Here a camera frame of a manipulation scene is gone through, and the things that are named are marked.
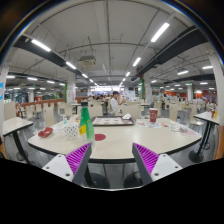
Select flat round red coaster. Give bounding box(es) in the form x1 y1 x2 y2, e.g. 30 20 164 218
94 133 107 142

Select beige side table black leg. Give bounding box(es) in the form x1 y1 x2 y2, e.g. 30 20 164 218
188 111 222 164
2 116 35 164

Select beige canteen chairs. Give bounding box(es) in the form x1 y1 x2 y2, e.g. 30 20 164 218
3 95 218 128

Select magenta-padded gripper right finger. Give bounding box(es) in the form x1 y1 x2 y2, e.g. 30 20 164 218
131 142 184 186

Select crumpled white napkin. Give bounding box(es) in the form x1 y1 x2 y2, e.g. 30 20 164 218
121 112 133 121

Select ceiling lights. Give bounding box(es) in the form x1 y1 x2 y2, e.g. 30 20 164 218
5 21 214 93

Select white polka dot mug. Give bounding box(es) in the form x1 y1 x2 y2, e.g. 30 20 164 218
63 121 80 140

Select person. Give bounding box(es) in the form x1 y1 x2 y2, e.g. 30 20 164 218
109 90 127 116

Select green drink bottle black cap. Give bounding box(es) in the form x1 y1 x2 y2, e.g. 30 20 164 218
78 100 96 148

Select small red pouch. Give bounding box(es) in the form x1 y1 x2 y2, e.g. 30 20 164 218
37 126 54 139

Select dark food tray paper liner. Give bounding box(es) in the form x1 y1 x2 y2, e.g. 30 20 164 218
91 116 135 127

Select ceiling air conditioner unit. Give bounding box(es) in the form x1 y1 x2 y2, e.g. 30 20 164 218
78 54 98 67

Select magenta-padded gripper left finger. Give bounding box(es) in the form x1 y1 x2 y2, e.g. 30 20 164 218
42 142 93 187

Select printed paper leaflet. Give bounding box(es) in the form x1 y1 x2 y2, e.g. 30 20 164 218
136 119 163 129

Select red paper cup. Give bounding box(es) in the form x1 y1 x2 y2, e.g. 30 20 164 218
148 107 159 124

